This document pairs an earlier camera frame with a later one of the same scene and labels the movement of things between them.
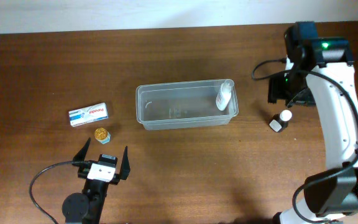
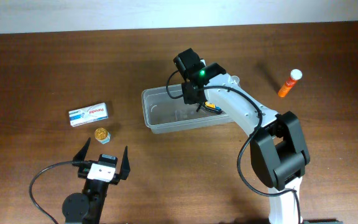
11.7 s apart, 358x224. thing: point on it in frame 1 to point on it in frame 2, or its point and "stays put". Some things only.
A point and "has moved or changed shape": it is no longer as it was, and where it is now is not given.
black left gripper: (124, 171) stays put
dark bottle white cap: (279, 121) has moved or changed shape
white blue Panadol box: (88, 114) stays put
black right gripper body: (291, 89) to (188, 94)
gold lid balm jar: (102, 135) stays put
